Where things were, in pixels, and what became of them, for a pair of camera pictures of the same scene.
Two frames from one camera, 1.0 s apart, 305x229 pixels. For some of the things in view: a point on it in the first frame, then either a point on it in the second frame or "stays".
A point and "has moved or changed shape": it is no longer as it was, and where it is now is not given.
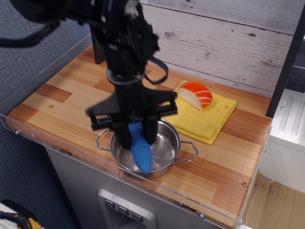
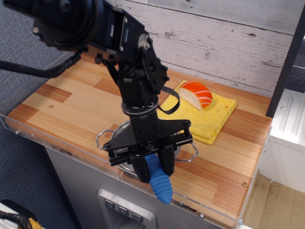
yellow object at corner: [35, 224] stays
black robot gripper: [133, 103] -> [148, 132]
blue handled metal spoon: [140, 149] has moved or changed shape
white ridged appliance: [283, 159] stays
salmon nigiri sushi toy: [196, 93] stays
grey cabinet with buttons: [98, 198] stays
